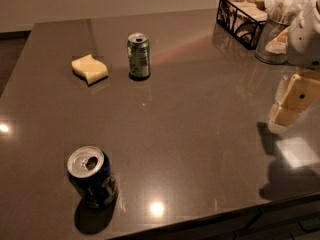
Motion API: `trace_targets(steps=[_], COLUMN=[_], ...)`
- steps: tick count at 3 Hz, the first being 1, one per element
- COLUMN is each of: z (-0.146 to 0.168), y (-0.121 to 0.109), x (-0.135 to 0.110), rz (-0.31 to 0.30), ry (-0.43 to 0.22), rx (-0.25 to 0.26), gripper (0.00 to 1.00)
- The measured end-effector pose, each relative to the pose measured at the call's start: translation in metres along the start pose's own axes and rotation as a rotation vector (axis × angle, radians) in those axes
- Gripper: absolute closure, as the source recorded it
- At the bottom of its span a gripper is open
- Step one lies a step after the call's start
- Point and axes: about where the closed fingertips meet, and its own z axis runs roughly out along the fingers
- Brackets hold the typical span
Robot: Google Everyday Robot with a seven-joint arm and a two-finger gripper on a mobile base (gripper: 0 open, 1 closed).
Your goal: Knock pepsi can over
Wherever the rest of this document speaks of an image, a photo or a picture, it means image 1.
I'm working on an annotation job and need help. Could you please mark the metal mesh cup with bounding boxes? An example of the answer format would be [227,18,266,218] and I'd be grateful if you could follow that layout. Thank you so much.
[255,18,289,65]

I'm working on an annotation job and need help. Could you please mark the yellow sponge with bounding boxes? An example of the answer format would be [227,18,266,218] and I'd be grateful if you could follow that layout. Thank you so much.
[71,54,108,86]

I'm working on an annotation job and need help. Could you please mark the black wire napkin basket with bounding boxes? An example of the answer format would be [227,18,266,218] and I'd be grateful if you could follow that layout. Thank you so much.
[216,0,267,50]

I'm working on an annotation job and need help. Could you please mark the blue pepsi can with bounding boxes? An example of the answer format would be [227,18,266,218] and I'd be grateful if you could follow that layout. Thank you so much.
[67,146,117,209]

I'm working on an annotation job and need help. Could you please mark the green soda can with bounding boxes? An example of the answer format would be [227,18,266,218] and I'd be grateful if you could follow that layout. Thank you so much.
[127,32,151,80]

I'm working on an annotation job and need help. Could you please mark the wrapped plastic utensils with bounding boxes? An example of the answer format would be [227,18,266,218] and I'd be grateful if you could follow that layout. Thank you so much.
[264,0,308,25]

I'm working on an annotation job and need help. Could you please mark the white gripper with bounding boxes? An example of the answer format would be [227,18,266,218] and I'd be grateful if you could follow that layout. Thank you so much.
[269,0,320,128]

